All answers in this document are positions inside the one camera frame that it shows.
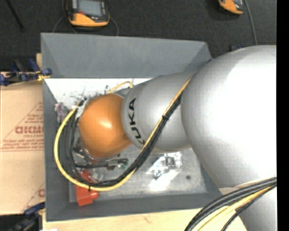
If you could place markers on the red plastic object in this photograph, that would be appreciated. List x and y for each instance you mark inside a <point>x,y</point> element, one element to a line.
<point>84,197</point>

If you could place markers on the pale purple small object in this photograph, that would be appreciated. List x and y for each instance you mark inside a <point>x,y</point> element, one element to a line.
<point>61,111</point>

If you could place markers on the clear glass object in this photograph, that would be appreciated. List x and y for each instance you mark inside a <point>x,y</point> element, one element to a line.
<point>164,163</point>

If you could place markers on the brown cardboard board red print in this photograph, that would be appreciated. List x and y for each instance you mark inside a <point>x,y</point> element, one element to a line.
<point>19,167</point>

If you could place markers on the grey metal bin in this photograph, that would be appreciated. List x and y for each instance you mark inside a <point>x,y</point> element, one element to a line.
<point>115,56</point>

